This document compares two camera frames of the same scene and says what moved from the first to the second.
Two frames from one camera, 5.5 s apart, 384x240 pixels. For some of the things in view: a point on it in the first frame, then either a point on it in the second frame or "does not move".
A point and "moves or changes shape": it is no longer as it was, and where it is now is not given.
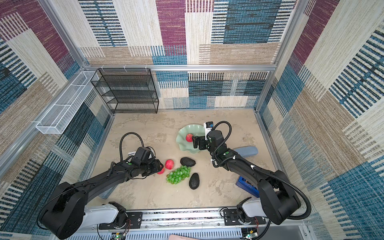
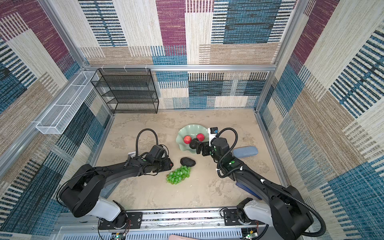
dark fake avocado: x=194 y=182 moves or changes shape
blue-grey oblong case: x=248 y=150 does not move
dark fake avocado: x=187 y=161 does not move
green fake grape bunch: x=177 y=175 does not move
